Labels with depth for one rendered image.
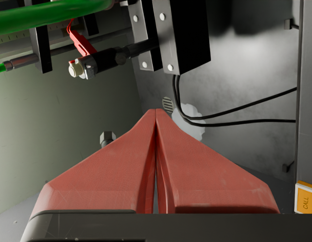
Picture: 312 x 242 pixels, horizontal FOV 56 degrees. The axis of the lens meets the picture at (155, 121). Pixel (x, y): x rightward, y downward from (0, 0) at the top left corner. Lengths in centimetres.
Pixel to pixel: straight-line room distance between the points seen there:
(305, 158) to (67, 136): 53
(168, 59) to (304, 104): 21
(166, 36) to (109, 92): 36
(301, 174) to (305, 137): 6
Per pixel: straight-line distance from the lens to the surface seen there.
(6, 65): 58
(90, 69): 39
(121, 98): 81
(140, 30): 51
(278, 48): 53
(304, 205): 47
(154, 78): 76
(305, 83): 39
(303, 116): 41
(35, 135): 71
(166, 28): 46
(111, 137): 40
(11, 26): 22
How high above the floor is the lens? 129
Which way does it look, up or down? 34 degrees down
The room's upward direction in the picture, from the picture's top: 119 degrees counter-clockwise
